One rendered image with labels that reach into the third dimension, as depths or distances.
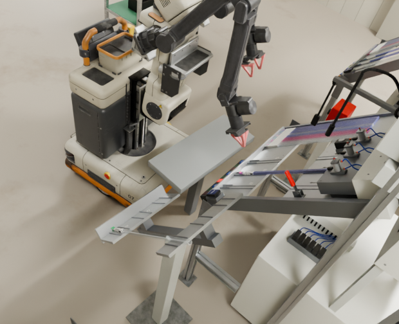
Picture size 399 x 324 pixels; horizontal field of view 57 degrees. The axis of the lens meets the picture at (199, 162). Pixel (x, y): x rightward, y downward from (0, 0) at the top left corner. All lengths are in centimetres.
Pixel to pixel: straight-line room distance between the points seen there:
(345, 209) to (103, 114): 132
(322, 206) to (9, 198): 191
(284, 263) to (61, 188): 152
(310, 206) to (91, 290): 133
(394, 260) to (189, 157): 108
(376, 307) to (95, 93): 160
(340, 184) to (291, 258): 55
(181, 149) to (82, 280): 90
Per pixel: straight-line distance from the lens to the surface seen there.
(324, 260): 138
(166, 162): 188
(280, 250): 169
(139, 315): 211
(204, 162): 191
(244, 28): 132
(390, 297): 183
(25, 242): 237
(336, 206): 125
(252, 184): 158
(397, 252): 128
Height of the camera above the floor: 200
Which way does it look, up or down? 47 degrees down
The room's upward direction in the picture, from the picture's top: 13 degrees clockwise
